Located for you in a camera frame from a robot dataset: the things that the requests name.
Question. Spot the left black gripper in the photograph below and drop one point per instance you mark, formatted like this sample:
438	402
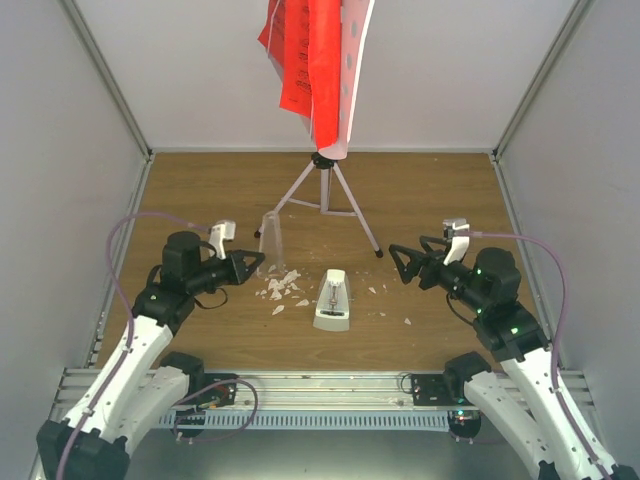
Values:
242	273

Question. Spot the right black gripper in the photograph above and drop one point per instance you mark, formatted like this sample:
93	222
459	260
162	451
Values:
431	262

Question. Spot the clear metronome cover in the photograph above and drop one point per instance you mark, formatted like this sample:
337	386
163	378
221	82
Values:
271	245

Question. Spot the white metronome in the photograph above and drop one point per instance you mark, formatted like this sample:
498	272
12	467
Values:
332	307

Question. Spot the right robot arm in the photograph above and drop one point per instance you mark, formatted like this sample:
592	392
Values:
548	432

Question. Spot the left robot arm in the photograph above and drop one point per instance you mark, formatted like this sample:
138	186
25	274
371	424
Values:
99	435

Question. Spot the white debris pile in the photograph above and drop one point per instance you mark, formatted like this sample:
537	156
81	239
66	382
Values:
291	289

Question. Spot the red sheet music paper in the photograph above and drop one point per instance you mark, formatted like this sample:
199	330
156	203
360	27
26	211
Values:
303	40

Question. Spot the white tripod music stand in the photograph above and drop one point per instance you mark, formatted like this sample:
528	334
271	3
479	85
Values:
336	197

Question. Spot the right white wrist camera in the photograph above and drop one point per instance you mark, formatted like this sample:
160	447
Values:
456	233

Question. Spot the aluminium rail frame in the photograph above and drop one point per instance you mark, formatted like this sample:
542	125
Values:
320	391

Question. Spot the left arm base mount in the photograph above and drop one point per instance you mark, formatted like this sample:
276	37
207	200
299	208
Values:
214	387

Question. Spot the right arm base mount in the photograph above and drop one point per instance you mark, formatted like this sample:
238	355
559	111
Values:
428	389

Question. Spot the slotted cable duct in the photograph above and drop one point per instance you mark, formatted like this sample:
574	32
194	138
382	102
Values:
320	420

